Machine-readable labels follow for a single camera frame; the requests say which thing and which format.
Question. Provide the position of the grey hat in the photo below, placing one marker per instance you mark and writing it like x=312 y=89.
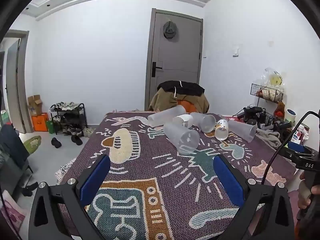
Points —
x=170 y=31

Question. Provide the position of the grey cloth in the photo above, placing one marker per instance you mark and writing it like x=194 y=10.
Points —
x=268 y=136

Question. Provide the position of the pink printed bag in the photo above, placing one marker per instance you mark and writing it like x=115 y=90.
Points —
x=11 y=210

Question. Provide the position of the translucent plastic cup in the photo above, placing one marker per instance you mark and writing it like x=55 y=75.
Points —
x=183 y=137
x=242 y=130
x=166 y=116
x=205 y=122

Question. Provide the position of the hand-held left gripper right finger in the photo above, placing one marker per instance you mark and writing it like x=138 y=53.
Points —
x=228 y=180

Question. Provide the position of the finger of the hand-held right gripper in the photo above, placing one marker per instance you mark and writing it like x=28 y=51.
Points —
x=295 y=146

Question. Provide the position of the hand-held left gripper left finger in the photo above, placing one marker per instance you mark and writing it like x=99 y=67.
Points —
x=96 y=177

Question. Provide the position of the dark cloth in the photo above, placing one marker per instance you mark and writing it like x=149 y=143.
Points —
x=12 y=145

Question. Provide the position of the black shoe rack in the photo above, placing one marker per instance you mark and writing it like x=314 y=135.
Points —
x=70 y=118

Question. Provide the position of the white wall switch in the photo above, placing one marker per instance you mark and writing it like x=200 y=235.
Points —
x=236 y=50

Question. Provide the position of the clear plastic bag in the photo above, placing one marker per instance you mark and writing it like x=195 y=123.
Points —
x=272 y=77

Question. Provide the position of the orange box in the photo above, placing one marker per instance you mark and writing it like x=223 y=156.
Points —
x=40 y=122

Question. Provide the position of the green bag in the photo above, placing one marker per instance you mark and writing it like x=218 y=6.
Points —
x=50 y=126

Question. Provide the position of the white printed paper cup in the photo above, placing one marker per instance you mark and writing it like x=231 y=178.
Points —
x=222 y=129

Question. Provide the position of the orange cushion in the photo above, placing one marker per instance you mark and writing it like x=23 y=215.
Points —
x=186 y=105

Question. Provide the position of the printed woven blanket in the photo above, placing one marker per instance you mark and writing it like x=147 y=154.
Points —
x=162 y=172

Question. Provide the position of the open grey door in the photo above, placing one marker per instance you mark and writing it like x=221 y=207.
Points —
x=17 y=85

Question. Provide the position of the white tape roll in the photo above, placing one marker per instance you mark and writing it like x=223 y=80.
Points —
x=290 y=115

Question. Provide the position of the black device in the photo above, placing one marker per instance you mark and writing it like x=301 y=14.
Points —
x=251 y=115

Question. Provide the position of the black socks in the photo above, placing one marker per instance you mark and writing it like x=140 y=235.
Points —
x=28 y=189

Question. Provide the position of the black garment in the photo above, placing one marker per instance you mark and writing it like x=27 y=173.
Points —
x=187 y=87

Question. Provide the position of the white mug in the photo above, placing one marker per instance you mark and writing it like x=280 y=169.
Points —
x=184 y=120

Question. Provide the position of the cardboard box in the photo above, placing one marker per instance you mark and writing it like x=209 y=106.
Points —
x=35 y=105

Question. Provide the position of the person's right hand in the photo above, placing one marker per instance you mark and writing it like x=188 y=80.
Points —
x=304 y=192

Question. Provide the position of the black slipper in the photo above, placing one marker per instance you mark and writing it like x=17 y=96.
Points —
x=76 y=140
x=56 y=142

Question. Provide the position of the green plush slipper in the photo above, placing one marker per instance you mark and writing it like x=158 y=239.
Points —
x=32 y=143

